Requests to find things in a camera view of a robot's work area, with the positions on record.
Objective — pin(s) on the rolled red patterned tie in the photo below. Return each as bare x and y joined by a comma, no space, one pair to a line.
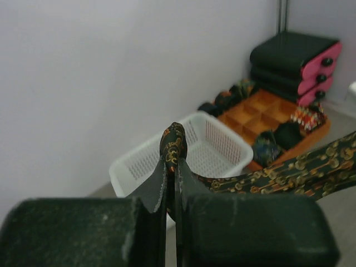
309,118

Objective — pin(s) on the rolled green tie back-right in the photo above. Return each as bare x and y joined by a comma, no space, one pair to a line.
244,89

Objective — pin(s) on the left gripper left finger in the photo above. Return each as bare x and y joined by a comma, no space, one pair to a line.
150,230

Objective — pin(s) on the white plastic basket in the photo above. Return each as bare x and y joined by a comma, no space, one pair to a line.
214,150

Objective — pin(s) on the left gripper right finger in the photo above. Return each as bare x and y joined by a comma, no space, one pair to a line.
186,186

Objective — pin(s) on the black pink drawer unit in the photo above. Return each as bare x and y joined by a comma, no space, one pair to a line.
297,67

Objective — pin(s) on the rolled black tie back-left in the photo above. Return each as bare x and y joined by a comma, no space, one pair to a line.
210,109

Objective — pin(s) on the black key-pattern tie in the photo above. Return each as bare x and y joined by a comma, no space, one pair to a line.
316,174

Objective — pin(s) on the rolled orange-black tie back-middle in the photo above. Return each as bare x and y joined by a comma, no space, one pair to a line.
225,100

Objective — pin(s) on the rolled plain black tie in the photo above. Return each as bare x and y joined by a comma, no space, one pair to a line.
288,135

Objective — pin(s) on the rolled blue floral tie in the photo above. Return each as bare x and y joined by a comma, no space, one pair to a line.
265,149

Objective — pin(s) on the orange compartment tray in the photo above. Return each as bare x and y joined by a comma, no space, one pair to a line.
265,111

